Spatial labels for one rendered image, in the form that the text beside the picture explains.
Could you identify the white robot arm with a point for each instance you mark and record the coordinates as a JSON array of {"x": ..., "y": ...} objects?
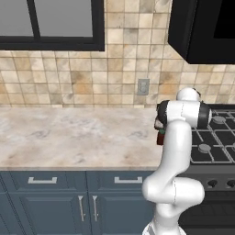
[{"x": 176, "y": 147}]

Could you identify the black gas stove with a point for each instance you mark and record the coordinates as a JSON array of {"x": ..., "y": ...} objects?
[{"x": 218, "y": 143}]

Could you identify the black cabinet with glass doors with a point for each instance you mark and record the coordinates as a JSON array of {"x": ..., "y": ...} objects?
[{"x": 61, "y": 18}]

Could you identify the black stove knob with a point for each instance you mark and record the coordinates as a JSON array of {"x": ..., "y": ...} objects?
[
  {"x": 212, "y": 183},
  {"x": 231, "y": 183}
]

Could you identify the red bottle with green cap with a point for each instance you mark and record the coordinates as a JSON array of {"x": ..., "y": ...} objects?
[{"x": 160, "y": 139}]

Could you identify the blue drawer front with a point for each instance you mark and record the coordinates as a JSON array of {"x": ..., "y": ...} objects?
[
  {"x": 67, "y": 181},
  {"x": 101, "y": 181}
]

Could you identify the blue cupboard door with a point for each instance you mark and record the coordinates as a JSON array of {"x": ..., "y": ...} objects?
[
  {"x": 122, "y": 214},
  {"x": 49, "y": 214},
  {"x": 3, "y": 211}
]

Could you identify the black range hood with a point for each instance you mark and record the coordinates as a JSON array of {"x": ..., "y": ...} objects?
[{"x": 202, "y": 30}]

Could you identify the grey wall outlet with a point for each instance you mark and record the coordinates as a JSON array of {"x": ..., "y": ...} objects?
[{"x": 143, "y": 87}]

